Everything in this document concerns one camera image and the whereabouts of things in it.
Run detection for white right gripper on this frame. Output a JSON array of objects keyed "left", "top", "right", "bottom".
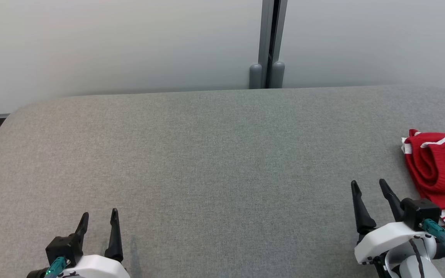
[{"left": 351, "top": 179, "right": 437, "bottom": 278}]

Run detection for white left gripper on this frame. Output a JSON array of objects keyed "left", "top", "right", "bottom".
[{"left": 58, "top": 208, "right": 130, "bottom": 278}]

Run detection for red Bulls shorts white trim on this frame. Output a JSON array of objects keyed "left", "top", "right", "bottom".
[{"left": 401, "top": 129, "right": 445, "bottom": 212}]

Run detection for grey fabric sofa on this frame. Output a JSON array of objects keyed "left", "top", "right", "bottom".
[{"left": 0, "top": 85, "right": 445, "bottom": 278}]

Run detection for grey cylindrical bumper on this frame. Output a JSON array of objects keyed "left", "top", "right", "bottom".
[
  {"left": 249, "top": 64, "right": 263, "bottom": 90},
  {"left": 271, "top": 61, "right": 285, "bottom": 89}
]

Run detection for left camera cable teal plug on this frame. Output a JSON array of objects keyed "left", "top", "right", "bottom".
[{"left": 44, "top": 257, "right": 68, "bottom": 278}]

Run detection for camera cable teal plug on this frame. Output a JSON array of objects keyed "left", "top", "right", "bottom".
[
  {"left": 420, "top": 219, "right": 445, "bottom": 269},
  {"left": 44, "top": 257, "right": 68, "bottom": 278}
]

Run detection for right camera cable teal plug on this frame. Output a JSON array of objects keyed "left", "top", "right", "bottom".
[{"left": 420, "top": 219, "right": 445, "bottom": 269}]

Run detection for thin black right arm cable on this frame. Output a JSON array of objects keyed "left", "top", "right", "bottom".
[{"left": 408, "top": 239, "right": 426, "bottom": 278}]

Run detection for grey metal wall post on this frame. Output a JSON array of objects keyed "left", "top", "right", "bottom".
[{"left": 258, "top": 0, "right": 288, "bottom": 89}]

